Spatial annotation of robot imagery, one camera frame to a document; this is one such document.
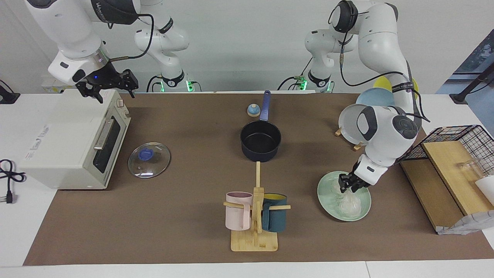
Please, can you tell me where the cream toaster oven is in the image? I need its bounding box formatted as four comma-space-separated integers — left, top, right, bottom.
19, 90, 132, 190

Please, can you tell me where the clear glass cup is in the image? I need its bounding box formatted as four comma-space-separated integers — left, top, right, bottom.
457, 158, 485, 180

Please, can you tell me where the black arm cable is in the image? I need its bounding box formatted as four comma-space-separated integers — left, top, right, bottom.
109, 14, 155, 62
339, 37, 431, 123

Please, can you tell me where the grey plate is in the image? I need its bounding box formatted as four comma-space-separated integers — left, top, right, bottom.
338, 104, 365, 145

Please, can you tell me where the black desk clamp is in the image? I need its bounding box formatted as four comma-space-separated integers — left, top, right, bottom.
0, 79, 20, 105

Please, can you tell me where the black wire basket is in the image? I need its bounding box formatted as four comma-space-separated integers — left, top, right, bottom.
398, 125, 494, 178

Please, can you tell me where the yellow plate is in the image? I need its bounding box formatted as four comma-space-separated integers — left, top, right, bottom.
373, 76, 419, 95

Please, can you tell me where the light blue plate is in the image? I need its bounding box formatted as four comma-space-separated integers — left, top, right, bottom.
356, 88, 396, 108

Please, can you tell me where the black base cable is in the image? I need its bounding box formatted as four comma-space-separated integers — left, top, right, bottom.
277, 58, 311, 92
146, 75, 163, 92

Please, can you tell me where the translucent vermicelli bundle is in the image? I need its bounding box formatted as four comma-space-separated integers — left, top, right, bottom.
336, 188, 364, 217

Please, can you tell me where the dark blue saucepan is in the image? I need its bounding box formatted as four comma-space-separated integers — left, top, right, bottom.
240, 91, 282, 163

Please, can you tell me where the black power cord plug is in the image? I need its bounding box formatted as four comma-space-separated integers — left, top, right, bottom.
0, 159, 27, 204

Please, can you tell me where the dark teal mug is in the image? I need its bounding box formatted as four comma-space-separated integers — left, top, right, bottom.
262, 193, 288, 232

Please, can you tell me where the white cup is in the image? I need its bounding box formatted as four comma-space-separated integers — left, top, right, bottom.
475, 176, 494, 206

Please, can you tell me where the wooden mug tree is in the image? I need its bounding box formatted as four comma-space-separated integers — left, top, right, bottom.
223, 161, 291, 252

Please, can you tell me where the white power strip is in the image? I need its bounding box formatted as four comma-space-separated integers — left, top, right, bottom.
41, 76, 78, 94

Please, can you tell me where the wooden plate rack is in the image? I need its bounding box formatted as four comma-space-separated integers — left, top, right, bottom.
335, 127, 364, 151

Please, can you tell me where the pink mug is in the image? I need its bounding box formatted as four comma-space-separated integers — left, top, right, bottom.
225, 192, 254, 231

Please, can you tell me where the brown table mat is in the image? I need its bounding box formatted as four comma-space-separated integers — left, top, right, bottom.
23, 93, 494, 266

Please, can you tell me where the glass lid blue knob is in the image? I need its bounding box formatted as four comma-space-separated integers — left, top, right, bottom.
128, 142, 171, 179

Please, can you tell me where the mint green plate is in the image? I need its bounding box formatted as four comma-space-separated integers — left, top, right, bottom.
317, 171, 372, 222

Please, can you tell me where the white patterned bag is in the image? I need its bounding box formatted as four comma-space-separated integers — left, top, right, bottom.
436, 210, 494, 235

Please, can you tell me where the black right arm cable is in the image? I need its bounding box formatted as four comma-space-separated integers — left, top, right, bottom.
109, 14, 155, 62

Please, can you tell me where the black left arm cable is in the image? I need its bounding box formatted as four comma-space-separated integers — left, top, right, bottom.
339, 37, 431, 123

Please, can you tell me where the black stand leg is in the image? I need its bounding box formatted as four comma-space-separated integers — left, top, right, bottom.
450, 64, 494, 104

